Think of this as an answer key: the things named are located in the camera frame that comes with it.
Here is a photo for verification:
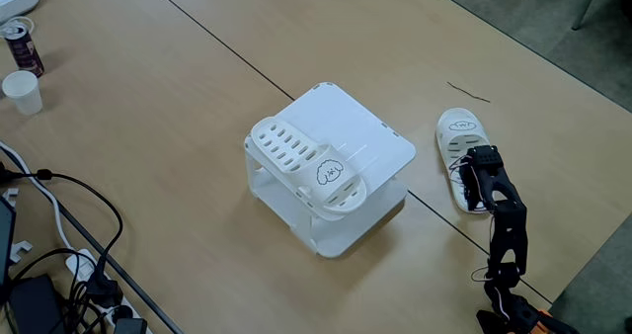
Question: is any white slipper with dog print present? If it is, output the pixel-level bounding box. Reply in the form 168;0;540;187
249;116;368;215
434;107;493;214

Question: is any white plastic shoe rack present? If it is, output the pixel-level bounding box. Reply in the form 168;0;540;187
243;81;418;260

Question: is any gray chair leg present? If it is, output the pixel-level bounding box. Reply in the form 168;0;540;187
571;0;604;32

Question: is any black power plug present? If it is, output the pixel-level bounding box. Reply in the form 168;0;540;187
86;274;124;309
112;316;149;334

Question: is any white power strip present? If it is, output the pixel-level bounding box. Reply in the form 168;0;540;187
64;248;155;334

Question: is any black power adapter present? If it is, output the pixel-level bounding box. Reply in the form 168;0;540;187
7;273;68;334

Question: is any white paper cup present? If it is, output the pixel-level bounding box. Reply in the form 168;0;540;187
1;69;44;117

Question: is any purple drink can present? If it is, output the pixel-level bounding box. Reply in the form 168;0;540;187
2;24;45;78

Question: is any black laptop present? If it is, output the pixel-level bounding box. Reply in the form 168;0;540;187
0;195;18;289

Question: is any thin dark wire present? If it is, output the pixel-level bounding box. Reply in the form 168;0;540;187
445;81;492;104

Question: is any white power cable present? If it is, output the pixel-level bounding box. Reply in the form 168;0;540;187
0;140;76;252

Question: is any black cable with ferrite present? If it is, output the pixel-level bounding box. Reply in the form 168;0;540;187
0;168;124;286

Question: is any white printed bracket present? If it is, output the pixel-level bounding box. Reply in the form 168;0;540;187
1;187;21;209
8;239;35;265

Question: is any white coiled cable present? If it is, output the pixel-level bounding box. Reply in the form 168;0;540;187
0;16;36;39

